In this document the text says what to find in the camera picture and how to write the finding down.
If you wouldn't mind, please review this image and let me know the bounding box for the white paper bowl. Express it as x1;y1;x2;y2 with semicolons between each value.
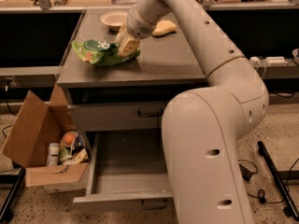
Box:
100;11;127;32

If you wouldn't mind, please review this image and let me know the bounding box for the open grey middle drawer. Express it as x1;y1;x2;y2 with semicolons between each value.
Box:
73;128;172;213

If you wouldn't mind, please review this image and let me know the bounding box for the grey drawer cabinet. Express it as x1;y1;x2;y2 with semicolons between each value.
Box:
57;7;209;213

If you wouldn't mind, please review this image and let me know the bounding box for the yellow sponge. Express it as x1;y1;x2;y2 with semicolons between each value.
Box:
151;21;177;37

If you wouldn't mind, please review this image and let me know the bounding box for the black power adapter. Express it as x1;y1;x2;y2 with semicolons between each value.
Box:
239;163;253;181

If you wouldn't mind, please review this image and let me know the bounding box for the black power cable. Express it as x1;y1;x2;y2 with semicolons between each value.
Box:
237;158;299;204

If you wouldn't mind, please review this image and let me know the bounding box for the green rice chip bag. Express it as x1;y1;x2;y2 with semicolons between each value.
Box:
71;39;140;66

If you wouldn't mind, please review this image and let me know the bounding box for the snack bag with orange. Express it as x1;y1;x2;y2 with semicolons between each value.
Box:
59;132;89;165

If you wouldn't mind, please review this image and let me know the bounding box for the closed grey top drawer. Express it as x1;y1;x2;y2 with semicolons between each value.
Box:
68;102;165;132

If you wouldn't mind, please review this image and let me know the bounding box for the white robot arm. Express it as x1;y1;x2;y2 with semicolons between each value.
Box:
117;0;269;224

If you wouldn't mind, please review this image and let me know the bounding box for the white power strip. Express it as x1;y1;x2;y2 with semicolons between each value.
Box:
249;56;288;67

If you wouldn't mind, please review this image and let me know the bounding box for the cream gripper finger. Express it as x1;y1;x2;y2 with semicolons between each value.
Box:
118;37;140;57
114;27;126;46

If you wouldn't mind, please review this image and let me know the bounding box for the white spray can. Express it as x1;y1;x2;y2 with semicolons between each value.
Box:
47;143;60;166

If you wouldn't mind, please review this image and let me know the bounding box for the brown cardboard box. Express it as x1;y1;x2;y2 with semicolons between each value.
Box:
2;87;89;193

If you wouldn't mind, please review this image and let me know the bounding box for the black left floor bar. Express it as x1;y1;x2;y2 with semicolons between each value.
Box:
0;167;25;224

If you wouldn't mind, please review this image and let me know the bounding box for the black floor stand bar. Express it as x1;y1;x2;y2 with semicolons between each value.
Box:
257;141;299;221

